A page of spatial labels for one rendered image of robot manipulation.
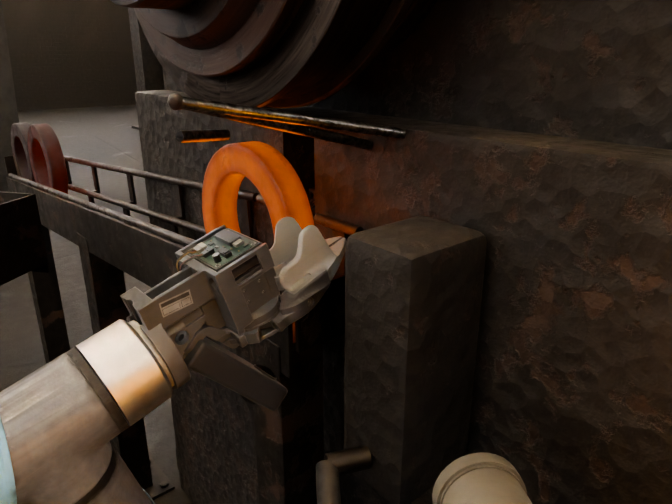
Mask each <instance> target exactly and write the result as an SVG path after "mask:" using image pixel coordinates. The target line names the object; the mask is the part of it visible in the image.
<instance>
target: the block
mask: <svg viewBox="0 0 672 504"><path fill-rule="evenodd" d="M486 249H487V241H486V237H485V235H484V234H482V233H481V232H480V231H477V230H474V229H471V228H467V227H463V226H460V225H456V224H453V223H449V222H445V221H442V220H438V219H435V218H431V217H427V216H424V215H420V216H416V217H412V218H409V219H405V220H401V221H397V222H394V223H390V224H386V225H383V226H379V227H375V228H371V229H368V230H364V231H360V232H357V233H353V234H352V235H350V236H349V237H348V239H347V242H346V245H345V371H344V449H349V448H353V447H358V446H366V447H369V450H370V453H371V458H372V466H371V468H370V469H366V470H361V471H357V472H352V473H353V474H354V475H355V476H357V477H358V478H359V479H360V480H362V481H363V482H364V483H365V484H367V485H368V486H369V487H370V488H372V489H373V490H374V491H375V492H376V493H378V494H379V495H380V496H381V497H383V498H384V499H385V500H386V501H388V502H389V503H390V504H410V503H411V502H412V501H414V500H415V499H417V498H418V497H419V496H421V495H422V494H424V493H425V492H426V491H428V490H429V489H430V488H432V487H433V486H434V485H435V482H436V480H437V478H438V476H439V475H440V473H441V472H442V471H443V470H444V469H445V468H446V467H447V466H448V465H449V464H450V463H452V462H453V461H455V460H456V459H458V458H460V457H462V456H465V455H467V446H468V435H469V425H470V415H471V404H472V394H473V384H474V373H475V363H476V353H477V342H478V332H479V321H480V311H481V301H482V290H483V280H484V270H485V259H486Z"/></svg>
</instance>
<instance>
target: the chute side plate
mask: <svg viewBox="0 0 672 504"><path fill-rule="evenodd" d="M6 179H7V184H8V188H9V192H15V193H29V194H36V199H37V205H38V210H39V215H40V221H41V225H43V226H45V227H46V228H48V229H50V230H52V231H53V232H55V233H57V234H59V235H60V236H62V237H64V238H66V239H67V240H69V241H71V242H73V243H74V244H76V245H78V239H77V232H78V233H79V234H81V235H82V236H83V237H85V238H86V239H87V241H88V247H89V252H90V253H92V254H94V255H95V256H97V257H99V258H101V259H102V260H104V261H106V262H108V263H109V264H111V265H113V266H115V267H116V268H118V269H120V270H122V271H123V272H125V273H127V274H129V275H130V276H132V277H134V278H136V279H137V280H139V281H141V282H143V283H144V284H146V285H148V286H150V287H151V288H152V287H154V286H156V285H157V284H159V283H161V282H162V281H164V280H166V279H167V278H169V277H171V276H172V275H174V274H176V273H177V269H176V266H175V264H176V261H177V257H176V255H175V252H177V251H178V250H180V249H182V248H183V247H184V246H181V245H179V244H176V243H174V242H171V241H169V240H166V239H163V238H161V237H158V236H156V235H153V234H151V233H148V232H146V231H143V230H141V229H138V228H136V227H133V226H131V225H128V224H125V223H123V222H120V221H118V220H115V219H113V218H110V217H108V216H105V215H103V214H100V213H98V212H95V211H93V210H90V209H88V208H85V207H82V206H80V205H77V204H75V203H72V202H70V201H67V200H65V199H62V198H60V197H57V196H54V195H52V194H50V193H47V192H44V191H42V190H39V189H37V188H34V187H32V186H29V185H27V184H24V183H22V182H19V181H17V180H14V179H11V178H9V177H6ZM78 246H79V245H78ZM268 339H269V340H271V341H272V342H274V343H275V344H277V345H278V346H279V347H280V358H281V373H282V374H284V375H285V376H287V377H288V378H289V379H291V378H293V377H294V362H293V328H292V324H290V325H289V326H287V327H286V328H285V329H284V330H283V331H282V332H279V331H278V332H276V333H275V334H273V335H272V336H270V337H268Z"/></svg>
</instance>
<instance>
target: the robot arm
mask: <svg viewBox="0 0 672 504"><path fill-rule="evenodd" d="M346 242H347V241H346V238H344V237H341V236H338V237H333V238H329V239H324V237H323V236H322V234H321V232H320V231H319V229H318V228H317V227H316V226H314V225H308V226H306V227H305V228H304V229H303V230H302V229H301V227H300V226H299V224H298V223H297V221H296V220H295V219H294V218H292V217H284V218H282V219H281V220H280V221H278V223H277V224H276V227H275V238H274V244H273V246H272V248H271V249H269V248H268V245H267V243H262V242H260V241H257V240H255V239H253V238H251V237H248V236H246V235H244V234H242V233H239V232H237V231H235V230H233V229H230V228H226V226H225V225H224V224H223V225H221V226H220V227H218V228H216V229H215V230H213V231H211V232H209V233H208V234H206V235H204V236H202V237H201V238H199V239H197V240H196V241H194V242H192V243H190V244H189V245H187V246H185V247H183V248H182V249H180V250H178V251H177V252H175V255H176V257H177V261H176V264H175V266H176V269H177V273H176V274H174V275H172V276H171V277H169V278H167V279H166V280H164V281H162V282H161V283H159V284H157V285H156V286H154V287H152V288H151V289H149V290H147V291H146V292H144V293H143V292H142V291H140V290H139V289H138V288H136V287H133V288H132V289H130V290H128V291H127V292H125V293H123V294H122V295H120V297H121V298H122V300H123V302H124V304H125V306H126V308H127V309H128V311H129V313H130V316H128V317H127V322H126V321H125V320H120V319H119V320H117V321H116V322H114V323H112V324H111V325H109V326H108V327H106V328H104V329H103V330H101V331H99V332H98V333H96V334H94V335H93V336H91V337H89V338H88V339H86V340H85V341H83V342H81V343H80V344H78V345H76V346H75V347H74V348H72V349H70V350H69V351H67V352H65V353H63V354H62V355H60V356H58V357H57V358H55V359H53V360H52V361H50V362H49V363H47V364H45V365H44V366H42V367H40V368H39V369H37V370H35V371H34V372H32V373H31V374H29V375H27V376H26V377H24V378H22V379H21V380H19V381H17V382H16V383H14V384H13V385H11V386H9V387H8V388H6V389H4V390H3V391H1V392H0V504H155V503H154V501H153V500H152V498H151V497H150V495H149V494H148V493H147V492H146V491H145V490H144V489H143V488H142V487H141V486H140V484H139V483H138V481H137V480H136V478H135V477H134V475H133V474H132V473H131V471H130V470H129V468H128V467H127V465H126V464H125V462H124V461H123V459H122V458H121V456H120V455H119V453H118V452H117V450H116V449H115V447H114V446H113V445H112V443H111V442H110V440H112V439H113V438H115V437H116V436H117V435H119V434H120V433H121V432H123V431H124V430H126V429H127V428H129V426H132V425H133V424H135V423H136V422H137V421H139V420H140V419H141V418H143V417H144V416H146V415H147V414H148V413H150V412H151V411H153V410H154V409H155V408H157V407H158V406H159V405H161V404H162V403H164V402H165V401H166V400H168V399H169V398H171V397H172V392H173V389H175V390H177V389H178V388H179V387H181V386H182V385H184V384H185V383H186V382H188V381H189V380H190V379H191V377H190V373H189V370H188V368H190V369H191V370H193V371H195V372H197V373H199V374H201V375H203V376H205V377H207V378H209V379H211V380H213V381H215V382H217V383H219V384H221V385H223V386H225V387H227V388H229V389H230V390H232V391H234V392H236V393H238V394H240V396H241V397H242V399H243V400H245V401H246V402H248V403H250V404H254V405H262V406H264V407H266V408H267V409H269V410H271V411H275V410H277V409H278V407H279V406H280V404H281V403H282V401H283V399H284V398H285V396H286V395H287V392H288V391H287V388H286V387H284V386H283V385H282V384H281V383H279V382H278V381H277V380H276V379H277V378H276V377H275V375H274V373H273V372H272V370H271V369H269V368H268V367H266V366H264V365H259V364H257V365H256V364H254V365H253V364H251V363H249V362H248V361H246V360H244V359H242V358H241V357H239V356H237V355H236V354H234V353H232V352H230V351H229V350H227V349H225V348H223V347H222V346H220V345H218V344H216V343H215V342H213V341H211V340H210V339H208V338H206V336H208V337H210V338H212V339H214V340H216V341H218V342H220V343H222V344H224V345H226V346H228V347H230V348H232V349H235V348H237V347H238V346H241V347H242V348H243V347H245V346H246V345H247V344H255V343H260V342H261V341H262V340H264V339H266V338H268V337H270V336H272V335H273V334H275V333H276V332H278V331H279V332H282V331H283V330H284V329H285V328H286V327H287V326H289V325H290V324H292V323H294V322H295V321H297V320H299V319H300V318H302V317H303V316H305V315H306V314H307V313H309V312H310V311H311V310H312V309H313V308H314V307H315V306H316V305H317V303H318V302H319V301H320V299H321V298H322V296H323V295H324V293H325V292H326V291H327V289H328V288H329V286H330V283H331V282H330V281H331V280H332V278H333V277H334V275H335V274H336V272H337V270H338V268H339V266H340V264H341V261H342V259H343V257H344V254H345V245H346ZM178 262H179V263H180V265H181V266H180V271H179V269H178ZM281 290H285V291H284V292H283V293H282V294H281V295H280V291H281ZM187 367H188V368H187ZM172 388H173V389H172Z"/></svg>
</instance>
